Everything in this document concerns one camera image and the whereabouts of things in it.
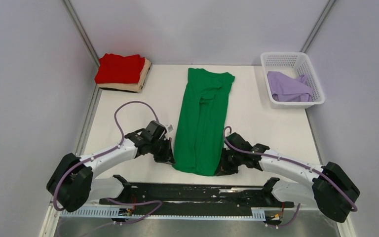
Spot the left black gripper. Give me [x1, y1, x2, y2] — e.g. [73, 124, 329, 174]
[149, 137, 176, 165]

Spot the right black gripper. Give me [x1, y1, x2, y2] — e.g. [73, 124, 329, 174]
[215, 148, 243, 176]

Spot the green t shirt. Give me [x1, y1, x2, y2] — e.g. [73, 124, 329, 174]
[174, 68, 235, 176]

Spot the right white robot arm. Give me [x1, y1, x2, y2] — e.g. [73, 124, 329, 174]
[216, 132, 360, 223]

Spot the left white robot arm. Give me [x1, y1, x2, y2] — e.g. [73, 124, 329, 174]
[46, 120, 175, 212]

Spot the folded beige t shirt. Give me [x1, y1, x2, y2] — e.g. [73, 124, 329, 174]
[97, 59, 152, 93]

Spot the purple t shirt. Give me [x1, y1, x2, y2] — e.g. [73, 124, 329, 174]
[267, 71, 313, 102]

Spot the folded red t shirt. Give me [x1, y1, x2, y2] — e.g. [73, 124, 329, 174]
[95, 54, 146, 84]

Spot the white plastic laundry basket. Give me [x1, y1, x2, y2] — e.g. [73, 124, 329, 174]
[260, 52, 325, 109]

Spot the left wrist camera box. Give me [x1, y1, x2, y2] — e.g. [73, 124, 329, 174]
[166, 124, 174, 133]

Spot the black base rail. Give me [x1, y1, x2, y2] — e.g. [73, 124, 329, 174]
[115, 182, 295, 217]

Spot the white slotted cable duct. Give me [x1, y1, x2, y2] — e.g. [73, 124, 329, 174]
[60, 206, 266, 221]

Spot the left aluminium frame post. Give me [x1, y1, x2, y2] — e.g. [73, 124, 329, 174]
[61, 0, 100, 67]

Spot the aluminium frame post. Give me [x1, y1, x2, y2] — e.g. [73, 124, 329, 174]
[300, 0, 337, 53]
[61, 0, 100, 67]

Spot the right aluminium frame post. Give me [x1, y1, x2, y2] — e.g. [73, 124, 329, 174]
[300, 0, 337, 53]

